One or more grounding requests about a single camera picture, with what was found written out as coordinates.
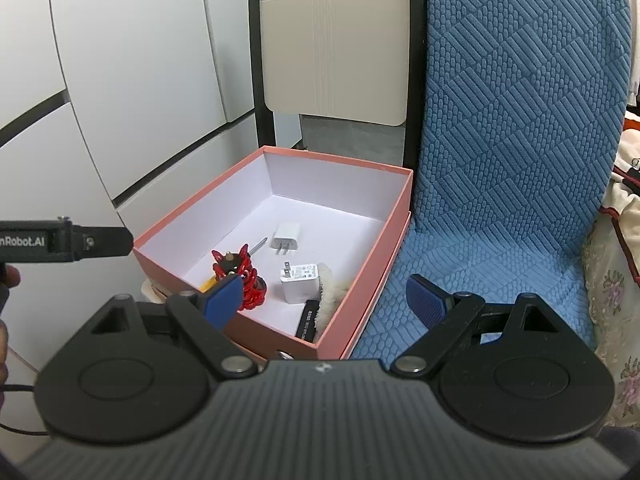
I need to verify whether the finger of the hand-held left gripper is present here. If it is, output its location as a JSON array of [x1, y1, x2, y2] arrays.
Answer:
[[75, 226, 135, 260]]

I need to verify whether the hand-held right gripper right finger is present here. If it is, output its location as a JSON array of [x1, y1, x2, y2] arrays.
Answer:
[[390, 274, 560, 376]]

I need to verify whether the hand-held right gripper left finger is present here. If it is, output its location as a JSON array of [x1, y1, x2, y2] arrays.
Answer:
[[90, 274, 253, 380]]

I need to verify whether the yellow handle screwdriver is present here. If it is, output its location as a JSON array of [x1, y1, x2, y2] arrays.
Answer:
[[199, 236, 268, 293]]

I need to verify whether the large white plug charger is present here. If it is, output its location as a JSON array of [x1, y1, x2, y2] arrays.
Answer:
[[278, 260, 321, 306]]

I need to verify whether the black usb stick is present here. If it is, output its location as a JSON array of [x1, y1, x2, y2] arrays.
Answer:
[[295, 299, 322, 345]]

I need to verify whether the small white plug charger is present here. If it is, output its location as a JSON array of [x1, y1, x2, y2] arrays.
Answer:
[[271, 222, 300, 257]]

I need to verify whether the pink cardboard box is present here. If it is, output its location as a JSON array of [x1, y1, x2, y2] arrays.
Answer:
[[132, 145, 415, 361]]

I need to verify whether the person's left hand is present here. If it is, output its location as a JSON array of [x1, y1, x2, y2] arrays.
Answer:
[[0, 266, 22, 376]]

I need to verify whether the red toy figure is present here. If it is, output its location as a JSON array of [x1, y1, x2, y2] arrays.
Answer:
[[210, 244, 267, 312]]

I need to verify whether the white fluffy cloth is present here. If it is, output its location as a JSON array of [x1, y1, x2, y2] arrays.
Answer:
[[312, 265, 353, 336]]

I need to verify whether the blue textured chair cushion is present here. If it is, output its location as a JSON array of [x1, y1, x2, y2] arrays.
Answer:
[[350, 0, 633, 361]]

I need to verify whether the white wardrobe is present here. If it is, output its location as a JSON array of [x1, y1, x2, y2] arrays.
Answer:
[[0, 0, 261, 376]]

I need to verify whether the floral bed sheet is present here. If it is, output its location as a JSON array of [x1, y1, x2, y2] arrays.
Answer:
[[582, 180, 640, 396]]

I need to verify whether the red black patterned blanket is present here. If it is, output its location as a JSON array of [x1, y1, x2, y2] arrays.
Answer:
[[600, 105, 640, 286]]

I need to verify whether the black cable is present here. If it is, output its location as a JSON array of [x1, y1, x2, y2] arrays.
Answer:
[[0, 384, 48, 436]]

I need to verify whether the white chair black frame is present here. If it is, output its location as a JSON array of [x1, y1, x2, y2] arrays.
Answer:
[[247, 0, 426, 171]]

